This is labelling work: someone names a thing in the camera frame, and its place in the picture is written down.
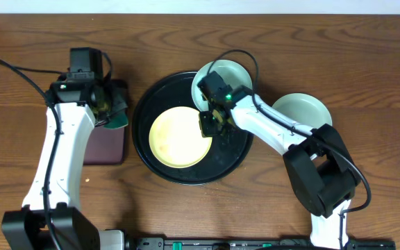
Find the yellow plate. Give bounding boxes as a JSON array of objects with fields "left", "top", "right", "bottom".
[{"left": 149, "top": 106, "right": 213, "bottom": 169}]

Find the rectangular dark tray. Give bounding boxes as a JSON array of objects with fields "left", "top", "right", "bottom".
[{"left": 83, "top": 79, "right": 126, "bottom": 165}]

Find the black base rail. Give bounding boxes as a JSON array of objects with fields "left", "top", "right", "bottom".
[{"left": 126, "top": 237, "right": 396, "bottom": 250}]

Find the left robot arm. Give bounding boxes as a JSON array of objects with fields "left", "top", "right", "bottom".
[{"left": 1, "top": 82, "right": 128, "bottom": 249}]

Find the round black tray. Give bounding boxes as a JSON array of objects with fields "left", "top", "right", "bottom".
[{"left": 131, "top": 72, "right": 253, "bottom": 185}]

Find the green sponge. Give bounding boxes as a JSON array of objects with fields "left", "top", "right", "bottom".
[{"left": 103, "top": 112, "right": 128, "bottom": 130}]

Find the mint green plate top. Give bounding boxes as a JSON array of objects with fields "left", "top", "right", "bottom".
[{"left": 191, "top": 60, "right": 253, "bottom": 111}]

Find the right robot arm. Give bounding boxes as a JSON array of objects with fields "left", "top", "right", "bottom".
[{"left": 192, "top": 85, "right": 367, "bottom": 249}]

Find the mint green plate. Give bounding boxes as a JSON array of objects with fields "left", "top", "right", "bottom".
[
  {"left": 272, "top": 93, "right": 333, "bottom": 128},
  {"left": 191, "top": 60, "right": 253, "bottom": 111}
]

